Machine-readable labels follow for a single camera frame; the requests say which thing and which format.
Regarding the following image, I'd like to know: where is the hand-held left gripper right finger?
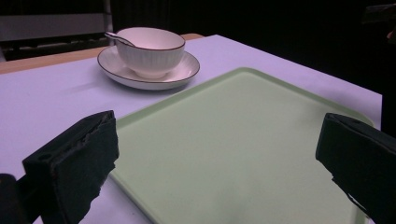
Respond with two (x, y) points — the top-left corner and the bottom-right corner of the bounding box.
(315, 112), (396, 224)

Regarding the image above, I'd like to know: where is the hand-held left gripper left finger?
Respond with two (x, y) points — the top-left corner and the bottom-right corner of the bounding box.
(21, 109), (120, 224)

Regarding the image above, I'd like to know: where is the light green tray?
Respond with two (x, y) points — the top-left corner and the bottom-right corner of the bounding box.
(108, 66), (375, 224)

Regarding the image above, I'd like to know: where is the white spoon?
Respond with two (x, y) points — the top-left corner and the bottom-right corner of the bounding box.
(104, 31), (136, 48)

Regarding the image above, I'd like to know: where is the white ribbed bowl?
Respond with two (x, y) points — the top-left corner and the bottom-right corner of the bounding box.
(114, 26), (187, 80)

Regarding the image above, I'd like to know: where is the grey metal shelf rack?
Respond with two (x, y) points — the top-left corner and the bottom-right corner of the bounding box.
(0, 0), (114, 63)

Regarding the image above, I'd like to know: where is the white saucer plate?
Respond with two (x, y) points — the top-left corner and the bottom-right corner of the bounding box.
(96, 46), (201, 91)

